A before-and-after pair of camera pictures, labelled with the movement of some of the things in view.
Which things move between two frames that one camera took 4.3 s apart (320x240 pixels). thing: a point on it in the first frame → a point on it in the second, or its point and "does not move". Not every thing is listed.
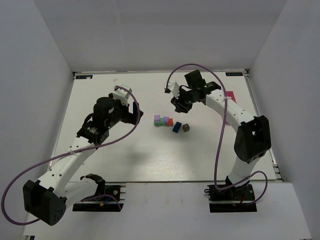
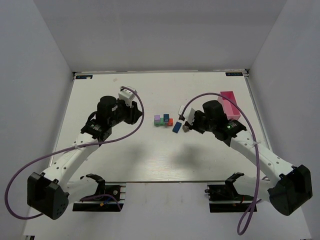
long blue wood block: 177,127 does not move
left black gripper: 132,114 does not move
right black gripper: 183,100 → 196,122
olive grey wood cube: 186,127 does not move
